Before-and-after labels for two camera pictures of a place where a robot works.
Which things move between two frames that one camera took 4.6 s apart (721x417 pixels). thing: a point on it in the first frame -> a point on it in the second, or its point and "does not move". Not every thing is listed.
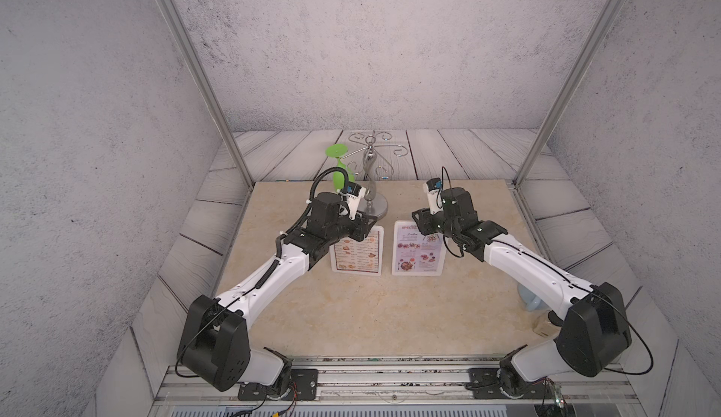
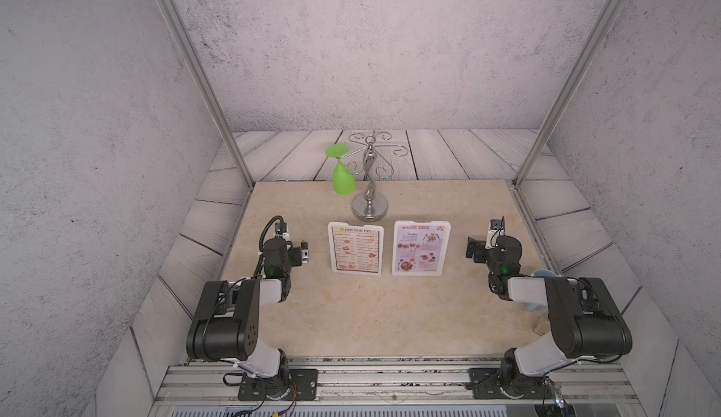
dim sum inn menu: x=348 y=255 does not move
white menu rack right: x=414 y=254 does not move
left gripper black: x=360 y=230 -> x=296 y=258
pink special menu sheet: x=414 y=253 does not move
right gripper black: x=423 y=221 -> x=481 y=250
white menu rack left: x=349 y=255 does not move
